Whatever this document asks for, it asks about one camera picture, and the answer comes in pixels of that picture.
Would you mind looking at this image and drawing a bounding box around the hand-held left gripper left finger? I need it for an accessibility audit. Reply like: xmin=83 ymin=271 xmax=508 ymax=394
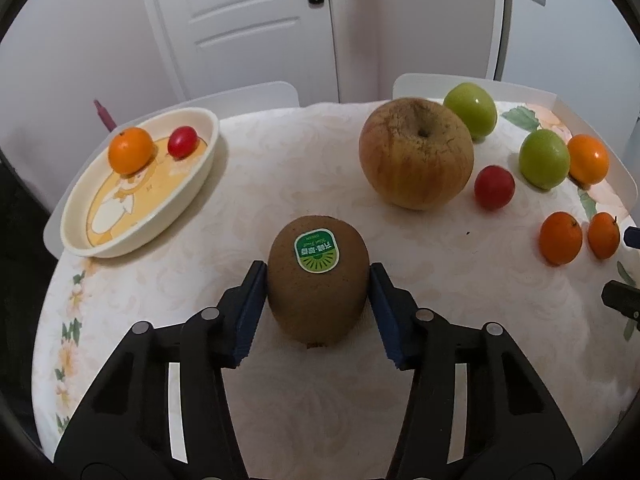
xmin=54 ymin=260 xmax=268 ymax=480

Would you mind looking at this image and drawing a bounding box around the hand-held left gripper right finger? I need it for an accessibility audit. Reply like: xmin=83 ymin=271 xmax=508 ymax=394
xmin=369 ymin=262 xmax=583 ymax=480

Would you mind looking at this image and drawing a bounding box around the small orange tangerine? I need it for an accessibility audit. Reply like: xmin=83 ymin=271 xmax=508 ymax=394
xmin=587 ymin=212 xmax=621 ymax=261

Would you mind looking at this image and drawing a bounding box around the brown kiwi with green sticker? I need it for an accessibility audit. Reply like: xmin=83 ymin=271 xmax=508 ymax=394
xmin=266 ymin=215 xmax=372 ymax=350

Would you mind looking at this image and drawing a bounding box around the green apple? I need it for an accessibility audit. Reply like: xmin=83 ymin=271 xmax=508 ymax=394
xmin=518 ymin=129 xmax=571 ymax=191
xmin=443 ymin=82 xmax=498 ymax=142

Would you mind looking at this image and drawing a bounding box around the red plum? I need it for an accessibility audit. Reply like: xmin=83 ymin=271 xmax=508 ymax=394
xmin=167 ymin=126 xmax=200 ymax=161
xmin=474 ymin=165 xmax=516 ymax=211

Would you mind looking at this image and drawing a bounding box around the large yellow-red apple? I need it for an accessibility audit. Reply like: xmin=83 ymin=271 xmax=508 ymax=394
xmin=358 ymin=97 xmax=475 ymax=211

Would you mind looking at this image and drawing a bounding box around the cream oval dish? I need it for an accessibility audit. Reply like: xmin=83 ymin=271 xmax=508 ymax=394
xmin=60 ymin=106 xmax=220 ymax=259

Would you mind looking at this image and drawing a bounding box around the white sliding door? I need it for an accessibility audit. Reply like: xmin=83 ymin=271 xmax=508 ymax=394
xmin=492 ymin=0 xmax=640 ymax=116

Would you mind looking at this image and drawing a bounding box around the maroon pointed object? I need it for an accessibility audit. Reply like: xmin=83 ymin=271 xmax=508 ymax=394
xmin=93 ymin=99 xmax=117 ymax=134

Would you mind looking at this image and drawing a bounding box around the white panelled door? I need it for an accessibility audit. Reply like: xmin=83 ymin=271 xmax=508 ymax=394
xmin=135 ymin=0 xmax=351 ymax=107

